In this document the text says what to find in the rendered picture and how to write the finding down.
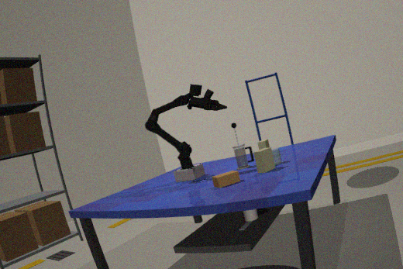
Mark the glass french press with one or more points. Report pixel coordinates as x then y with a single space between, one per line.
240 154

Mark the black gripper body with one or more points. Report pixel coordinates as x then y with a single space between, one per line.
204 103

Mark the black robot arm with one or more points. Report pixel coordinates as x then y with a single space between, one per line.
183 149

